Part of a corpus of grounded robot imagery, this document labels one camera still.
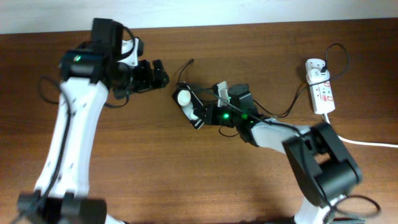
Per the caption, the black charging cable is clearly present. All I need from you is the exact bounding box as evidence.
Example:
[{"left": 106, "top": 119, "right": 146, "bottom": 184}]
[{"left": 174, "top": 43, "right": 351, "bottom": 118}]

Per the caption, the black right camera cable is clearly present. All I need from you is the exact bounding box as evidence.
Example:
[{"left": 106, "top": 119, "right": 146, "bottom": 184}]
[{"left": 175, "top": 82, "right": 382, "bottom": 218}]

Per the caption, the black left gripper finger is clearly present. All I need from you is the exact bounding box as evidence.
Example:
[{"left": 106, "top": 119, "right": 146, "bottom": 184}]
[
  {"left": 152, "top": 60, "right": 169, "bottom": 89},
  {"left": 133, "top": 60, "right": 153, "bottom": 92}
]

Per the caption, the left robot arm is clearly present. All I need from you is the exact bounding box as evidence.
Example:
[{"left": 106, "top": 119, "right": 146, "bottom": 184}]
[{"left": 17, "top": 18, "right": 169, "bottom": 223}]

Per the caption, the black smartphone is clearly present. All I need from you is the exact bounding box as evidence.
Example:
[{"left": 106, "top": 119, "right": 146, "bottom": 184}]
[{"left": 172, "top": 89, "right": 204, "bottom": 129}]

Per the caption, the white power strip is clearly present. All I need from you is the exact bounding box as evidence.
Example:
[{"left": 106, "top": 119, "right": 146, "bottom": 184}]
[{"left": 305, "top": 58, "right": 335, "bottom": 114}]

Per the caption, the white USB charger adapter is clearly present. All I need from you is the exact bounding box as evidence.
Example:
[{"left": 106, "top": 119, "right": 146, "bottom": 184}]
[{"left": 306, "top": 68, "right": 330, "bottom": 85}]

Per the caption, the white power strip cord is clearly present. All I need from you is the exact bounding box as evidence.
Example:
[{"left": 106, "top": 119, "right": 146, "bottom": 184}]
[{"left": 322, "top": 113, "right": 398, "bottom": 149}]

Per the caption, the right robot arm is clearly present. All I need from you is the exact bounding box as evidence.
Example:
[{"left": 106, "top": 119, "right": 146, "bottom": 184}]
[{"left": 192, "top": 85, "right": 364, "bottom": 223}]

